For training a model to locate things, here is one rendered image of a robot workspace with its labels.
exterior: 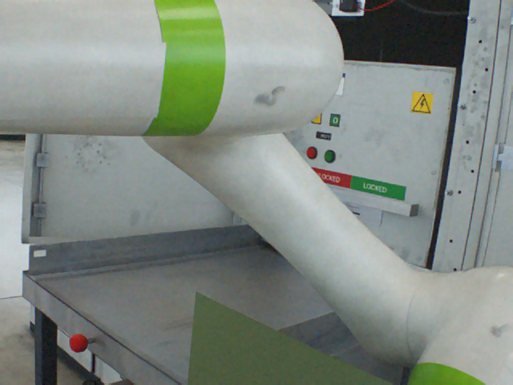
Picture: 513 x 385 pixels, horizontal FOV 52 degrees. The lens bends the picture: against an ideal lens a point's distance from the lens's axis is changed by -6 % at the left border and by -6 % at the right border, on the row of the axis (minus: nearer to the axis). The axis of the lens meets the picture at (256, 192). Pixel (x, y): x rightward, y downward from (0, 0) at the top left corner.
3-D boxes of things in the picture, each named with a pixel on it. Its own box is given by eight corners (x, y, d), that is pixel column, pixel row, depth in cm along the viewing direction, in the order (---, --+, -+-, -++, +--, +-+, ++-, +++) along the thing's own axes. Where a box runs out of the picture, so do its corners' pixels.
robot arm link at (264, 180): (409, 301, 85) (162, 43, 66) (495, 309, 71) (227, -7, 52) (370, 372, 80) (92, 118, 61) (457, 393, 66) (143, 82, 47)
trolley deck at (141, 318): (211, 440, 73) (215, 403, 72) (22, 296, 114) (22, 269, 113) (430, 333, 122) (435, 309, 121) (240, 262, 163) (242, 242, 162)
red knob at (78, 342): (75, 357, 89) (76, 339, 88) (66, 349, 91) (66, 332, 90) (98, 351, 92) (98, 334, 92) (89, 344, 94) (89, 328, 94)
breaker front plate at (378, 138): (421, 273, 127) (452, 70, 120) (270, 227, 160) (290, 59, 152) (423, 273, 128) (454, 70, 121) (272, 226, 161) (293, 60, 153)
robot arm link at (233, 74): (292, 140, 55) (276, 22, 55) (385, 117, 44) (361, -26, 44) (114, 155, 45) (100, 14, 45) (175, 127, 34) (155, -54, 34)
